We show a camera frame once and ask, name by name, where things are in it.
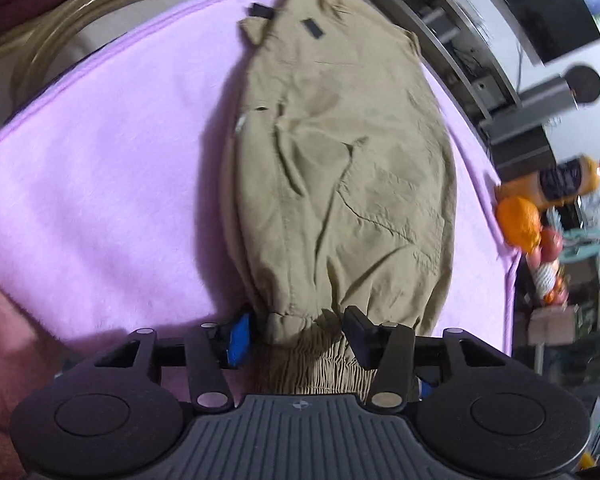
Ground khaki pants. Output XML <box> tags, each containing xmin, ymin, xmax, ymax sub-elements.
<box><xmin>221</xmin><ymin>0</ymin><xmax>456</xmax><ymax>394</ymax></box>

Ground white net wrapped fruit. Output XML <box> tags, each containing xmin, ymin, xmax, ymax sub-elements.
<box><xmin>531</xmin><ymin>261</ymin><xmax>559</xmax><ymax>300</ymax></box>

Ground large orange fruit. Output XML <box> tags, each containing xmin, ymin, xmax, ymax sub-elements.
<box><xmin>495</xmin><ymin>196</ymin><xmax>542</xmax><ymax>254</ymax></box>

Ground pink purple towel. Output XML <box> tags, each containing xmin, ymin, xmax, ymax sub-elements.
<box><xmin>0</xmin><ymin>0</ymin><xmax>524</xmax><ymax>406</ymax></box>

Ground pink fuzzy clothing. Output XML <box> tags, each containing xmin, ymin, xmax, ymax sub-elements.
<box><xmin>0</xmin><ymin>289</ymin><xmax>66</xmax><ymax>479</ymax></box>

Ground upper red apple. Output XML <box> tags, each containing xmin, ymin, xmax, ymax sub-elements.
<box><xmin>540</xmin><ymin>226</ymin><xmax>564</xmax><ymax>263</ymax></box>

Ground orange juice bottle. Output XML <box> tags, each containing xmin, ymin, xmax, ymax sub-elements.
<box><xmin>495</xmin><ymin>155</ymin><xmax>600</xmax><ymax>210</ymax></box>

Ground grey tower speaker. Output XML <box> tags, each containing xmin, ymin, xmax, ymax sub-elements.
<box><xmin>480</xmin><ymin>76</ymin><xmax>577</xmax><ymax>145</ymax></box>

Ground grey tv stand shelf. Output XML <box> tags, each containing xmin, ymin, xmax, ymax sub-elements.
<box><xmin>368</xmin><ymin>0</ymin><xmax>521</xmax><ymax>124</ymax></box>

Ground black television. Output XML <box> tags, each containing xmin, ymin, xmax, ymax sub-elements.
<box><xmin>503</xmin><ymin>0</ymin><xmax>600</xmax><ymax>63</ymax></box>

